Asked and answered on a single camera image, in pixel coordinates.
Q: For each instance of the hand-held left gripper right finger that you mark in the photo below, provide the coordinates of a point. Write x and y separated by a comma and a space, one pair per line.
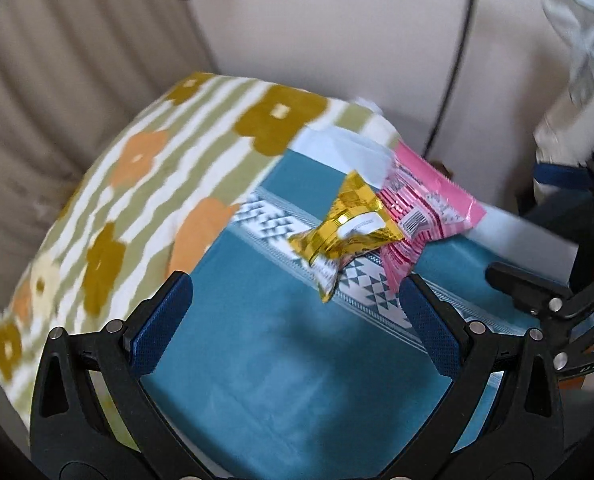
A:
429, 330

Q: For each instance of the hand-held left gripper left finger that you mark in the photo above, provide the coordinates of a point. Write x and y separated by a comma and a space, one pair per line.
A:
162, 330

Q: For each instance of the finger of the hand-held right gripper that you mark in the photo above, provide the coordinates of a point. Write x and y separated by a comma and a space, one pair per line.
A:
557, 176
522, 285

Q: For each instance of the white translucent snack bag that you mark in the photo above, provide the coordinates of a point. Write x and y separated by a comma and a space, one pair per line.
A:
577, 60

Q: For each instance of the pink striped snack packet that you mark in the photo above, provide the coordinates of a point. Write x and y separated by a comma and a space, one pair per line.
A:
427, 205

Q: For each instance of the gold snack packet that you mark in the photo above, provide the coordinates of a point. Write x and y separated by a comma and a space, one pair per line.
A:
347, 220

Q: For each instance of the teal patterned cloth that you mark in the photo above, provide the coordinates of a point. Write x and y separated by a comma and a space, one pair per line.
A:
277, 385

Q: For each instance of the floral striped blanket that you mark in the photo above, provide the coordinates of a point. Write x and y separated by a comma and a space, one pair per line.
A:
142, 200

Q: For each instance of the beige curtain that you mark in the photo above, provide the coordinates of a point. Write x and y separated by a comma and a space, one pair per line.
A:
77, 60

